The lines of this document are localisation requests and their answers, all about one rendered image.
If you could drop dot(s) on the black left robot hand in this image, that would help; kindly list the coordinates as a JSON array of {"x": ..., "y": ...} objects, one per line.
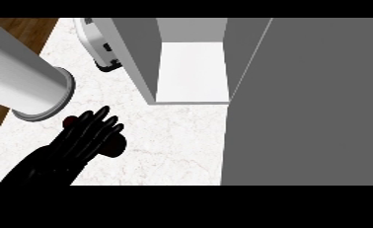
[{"x": 62, "y": 154}]

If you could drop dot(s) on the dark red wine bottle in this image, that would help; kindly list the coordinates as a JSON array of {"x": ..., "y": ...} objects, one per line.
[{"x": 115, "y": 146}]

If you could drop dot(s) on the pale grey open cabinet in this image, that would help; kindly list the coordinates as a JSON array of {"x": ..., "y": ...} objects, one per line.
[{"x": 192, "y": 74}]

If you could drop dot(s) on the pale grey cylinder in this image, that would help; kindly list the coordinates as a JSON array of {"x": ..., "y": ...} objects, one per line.
[{"x": 28, "y": 84}]

